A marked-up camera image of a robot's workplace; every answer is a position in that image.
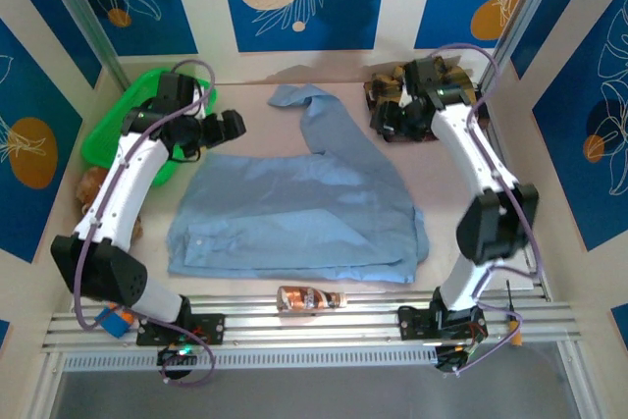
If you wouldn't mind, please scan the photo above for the yellow black plaid shirt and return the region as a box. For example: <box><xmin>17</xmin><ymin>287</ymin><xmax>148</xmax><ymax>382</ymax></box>
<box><xmin>362</xmin><ymin>59</ymin><xmax>487</xmax><ymax>145</ymax></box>

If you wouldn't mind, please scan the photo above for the light blue long sleeve shirt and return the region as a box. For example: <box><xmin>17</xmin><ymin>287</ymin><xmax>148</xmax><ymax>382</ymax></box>
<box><xmin>166</xmin><ymin>83</ymin><xmax>431</xmax><ymax>286</ymax></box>

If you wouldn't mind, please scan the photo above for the green plastic basket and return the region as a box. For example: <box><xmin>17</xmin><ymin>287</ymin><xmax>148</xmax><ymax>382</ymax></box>
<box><xmin>80</xmin><ymin>68</ymin><xmax>218</xmax><ymax>188</ymax></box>

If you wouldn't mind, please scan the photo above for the brown teddy bear plush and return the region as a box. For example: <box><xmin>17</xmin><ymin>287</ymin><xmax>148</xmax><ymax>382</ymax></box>
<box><xmin>76</xmin><ymin>166</ymin><xmax>143</xmax><ymax>241</ymax></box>

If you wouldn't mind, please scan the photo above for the brown drink bottle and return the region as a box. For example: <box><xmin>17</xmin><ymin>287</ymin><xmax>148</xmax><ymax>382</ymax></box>
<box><xmin>277</xmin><ymin>285</ymin><xmax>348</xmax><ymax>315</ymax></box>

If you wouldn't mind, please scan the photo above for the blue and orange toy block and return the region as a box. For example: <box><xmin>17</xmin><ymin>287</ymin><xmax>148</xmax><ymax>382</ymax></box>
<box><xmin>95</xmin><ymin>307</ymin><xmax>134</xmax><ymax>340</ymax></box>

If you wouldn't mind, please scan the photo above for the grey metal panel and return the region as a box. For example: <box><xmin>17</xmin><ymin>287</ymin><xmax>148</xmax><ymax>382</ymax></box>
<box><xmin>48</xmin><ymin>369</ymin><xmax>583</xmax><ymax>419</ymax></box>

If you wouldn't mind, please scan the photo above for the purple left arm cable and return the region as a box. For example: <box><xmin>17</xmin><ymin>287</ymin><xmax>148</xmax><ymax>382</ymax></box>
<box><xmin>73</xmin><ymin>59</ymin><xmax>218</xmax><ymax>389</ymax></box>

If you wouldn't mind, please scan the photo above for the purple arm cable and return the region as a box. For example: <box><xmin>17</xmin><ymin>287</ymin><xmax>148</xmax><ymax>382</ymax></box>
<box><xmin>73</xmin><ymin>59</ymin><xmax>218</xmax><ymax>389</ymax></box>
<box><xmin>431</xmin><ymin>43</ymin><xmax>541</xmax><ymax>379</ymax></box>

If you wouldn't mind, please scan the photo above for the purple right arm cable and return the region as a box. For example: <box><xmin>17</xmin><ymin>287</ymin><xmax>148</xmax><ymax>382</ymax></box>
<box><xmin>431</xmin><ymin>43</ymin><xmax>541</xmax><ymax>379</ymax></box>

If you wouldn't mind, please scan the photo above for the aluminium corner post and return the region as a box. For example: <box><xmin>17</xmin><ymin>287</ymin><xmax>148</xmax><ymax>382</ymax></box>
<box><xmin>478</xmin><ymin>0</ymin><xmax>570</xmax><ymax>96</ymax></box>
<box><xmin>33</xmin><ymin>0</ymin><xmax>131</xmax><ymax>91</ymax></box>

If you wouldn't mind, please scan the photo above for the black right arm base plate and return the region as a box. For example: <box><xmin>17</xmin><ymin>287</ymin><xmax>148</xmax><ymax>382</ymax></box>
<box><xmin>397</xmin><ymin>305</ymin><xmax>488</xmax><ymax>341</ymax></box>

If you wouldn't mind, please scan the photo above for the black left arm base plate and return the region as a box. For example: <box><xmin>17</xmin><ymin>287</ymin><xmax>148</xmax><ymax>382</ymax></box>
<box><xmin>135</xmin><ymin>313</ymin><xmax>227</xmax><ymax>346</ymax></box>

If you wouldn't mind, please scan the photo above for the aluminium rail frame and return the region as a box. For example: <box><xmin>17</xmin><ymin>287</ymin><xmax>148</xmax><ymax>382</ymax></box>
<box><xmin>41</xmin><ymin>290</ymin><xmax>585</xmax><ymax>356</ymax></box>

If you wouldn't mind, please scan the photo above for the aluminium side rail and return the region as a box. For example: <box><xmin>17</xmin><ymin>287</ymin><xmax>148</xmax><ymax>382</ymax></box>
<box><xmin>485</xmin><ymin>89</ymin><xmax>553</xmax><ymax>300</ymax></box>

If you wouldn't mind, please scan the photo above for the white slotted cable duct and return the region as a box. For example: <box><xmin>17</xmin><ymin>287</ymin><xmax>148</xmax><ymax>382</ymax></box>
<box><xmin>62</xmin><ymin>347</ymin><xmax>438</xmax><ymax>372</ymax></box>

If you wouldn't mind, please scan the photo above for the orange handled screwdriver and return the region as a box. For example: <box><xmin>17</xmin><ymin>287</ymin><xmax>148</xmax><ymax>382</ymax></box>
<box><xmin>504</xmin><ymin>279</ymin><xmax>524</xmax><ymax>347</ymax></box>

